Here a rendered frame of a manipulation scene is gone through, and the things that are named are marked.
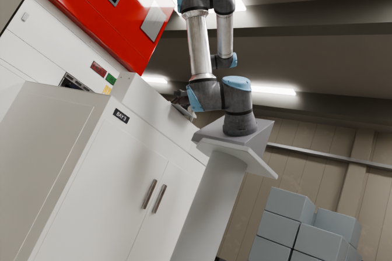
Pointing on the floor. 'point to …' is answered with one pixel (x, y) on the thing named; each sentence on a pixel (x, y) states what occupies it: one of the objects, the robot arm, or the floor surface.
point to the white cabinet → (88, 180)
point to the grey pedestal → (216, 198)
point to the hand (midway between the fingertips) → (178, 119)
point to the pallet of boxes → (303, 232)
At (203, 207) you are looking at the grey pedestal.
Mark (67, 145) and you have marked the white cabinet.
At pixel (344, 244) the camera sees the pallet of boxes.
